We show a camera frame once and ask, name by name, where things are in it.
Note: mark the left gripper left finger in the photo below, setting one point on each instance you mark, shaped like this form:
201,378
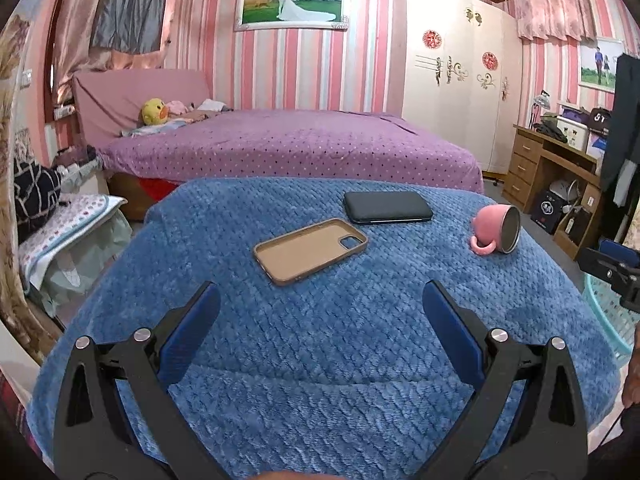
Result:
93,437

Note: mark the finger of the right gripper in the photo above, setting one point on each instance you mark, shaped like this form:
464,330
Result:
619,252
615,273

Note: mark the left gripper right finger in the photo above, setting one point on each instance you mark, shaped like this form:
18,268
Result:
525,418

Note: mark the person's right hand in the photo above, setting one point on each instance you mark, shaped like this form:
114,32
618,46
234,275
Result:
631,390

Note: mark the light blue mesh basket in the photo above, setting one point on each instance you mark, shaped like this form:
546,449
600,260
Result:
617,322

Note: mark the wooden desk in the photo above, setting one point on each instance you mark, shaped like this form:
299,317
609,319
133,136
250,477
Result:
536,162

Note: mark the pink metal mug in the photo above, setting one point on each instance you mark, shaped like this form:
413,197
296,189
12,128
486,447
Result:
496,228

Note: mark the framed couple photo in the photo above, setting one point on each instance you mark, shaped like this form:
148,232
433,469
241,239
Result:
597,61

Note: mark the dotted folded bedding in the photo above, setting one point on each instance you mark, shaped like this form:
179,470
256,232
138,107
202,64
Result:
80,215

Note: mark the blue fleece blanket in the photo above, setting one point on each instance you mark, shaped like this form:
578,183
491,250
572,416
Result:
340,372

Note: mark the black smartphone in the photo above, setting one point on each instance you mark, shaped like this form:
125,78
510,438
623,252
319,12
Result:
386,207

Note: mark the tan phone case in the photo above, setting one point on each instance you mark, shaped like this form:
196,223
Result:
298,254

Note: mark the purple dotted bed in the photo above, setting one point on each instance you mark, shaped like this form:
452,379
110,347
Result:
297,144

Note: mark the black white patterned cloth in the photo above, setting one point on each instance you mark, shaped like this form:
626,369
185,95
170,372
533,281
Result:
37,191

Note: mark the white wardrobe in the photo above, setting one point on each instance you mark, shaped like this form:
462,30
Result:
456,71

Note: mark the pink window curtain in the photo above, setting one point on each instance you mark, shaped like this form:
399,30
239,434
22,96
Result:
555,19

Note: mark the yellow duck plush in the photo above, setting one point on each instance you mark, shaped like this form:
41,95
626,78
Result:
154,112

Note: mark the pink headboard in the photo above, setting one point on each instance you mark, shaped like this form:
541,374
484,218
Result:
109,102

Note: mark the grey hanging cloth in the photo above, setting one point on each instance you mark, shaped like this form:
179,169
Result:
128,26

